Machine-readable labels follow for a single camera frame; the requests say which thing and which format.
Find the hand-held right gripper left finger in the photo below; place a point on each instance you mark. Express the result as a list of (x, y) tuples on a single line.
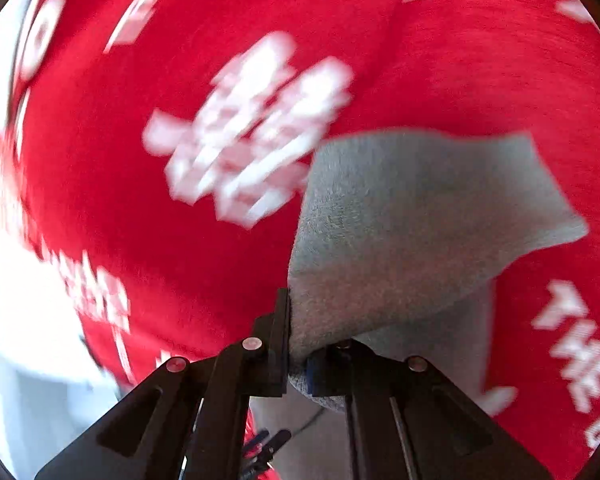
[(275, 350)]

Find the red printed blanket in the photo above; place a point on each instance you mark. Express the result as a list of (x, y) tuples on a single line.
[(130, 185)]

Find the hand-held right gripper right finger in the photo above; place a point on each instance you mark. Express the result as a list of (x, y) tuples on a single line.
[(311, 376)]

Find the grey fleece garment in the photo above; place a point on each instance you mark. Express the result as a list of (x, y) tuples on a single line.
[(405, 220)]

